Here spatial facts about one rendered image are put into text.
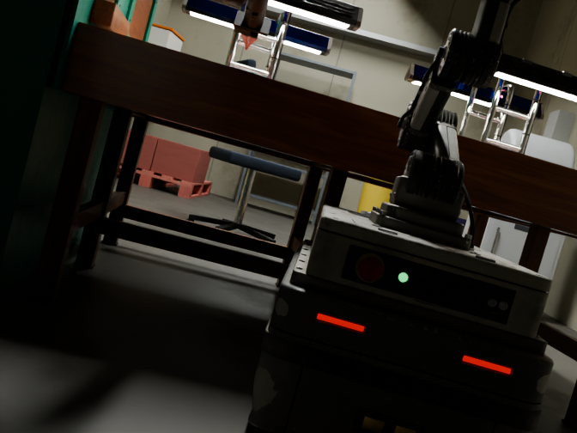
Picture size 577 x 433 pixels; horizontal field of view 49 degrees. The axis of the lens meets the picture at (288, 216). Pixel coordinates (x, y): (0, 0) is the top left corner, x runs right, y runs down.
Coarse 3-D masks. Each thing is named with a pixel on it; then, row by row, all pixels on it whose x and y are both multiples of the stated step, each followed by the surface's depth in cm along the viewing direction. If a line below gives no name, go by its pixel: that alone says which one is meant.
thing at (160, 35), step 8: (152, 24) 635; (152, 32) 637; (160, 32) 636; (168, 32) 635; (176, 32) 648; (152, 40) 637; (160, 40) 636; (168, 40) 637; (176, 40) 659; (184, 40) 680; (176, 48) 666
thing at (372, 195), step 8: (368, 184) 748; (368, 192) 747; (376, 192) 742; (384, 192) 741; (360, 200) 759; (368, 200) 746; (376, 200) 742; (384, 200) 743; (360, 208) 755; (368, 208) 746
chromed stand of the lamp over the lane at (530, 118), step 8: (568, 72) 219; (504, 80) 232; (496, 88) 233; (496, 96) 232; (536, 96) 234; (496, 104) 233; (536, 104) 234; (504, 112) 234; (512, 112) 234; (536, 112) 236; (488, 120) 233; (528, 120) 235; (488, 128) 233; (528, 128) 235; (488, 136) 234; (528, 136) 236; (496, 144) 235; (504, 144) 235; (512, 144) 236; (520, 144) 236; (520, 152) 236
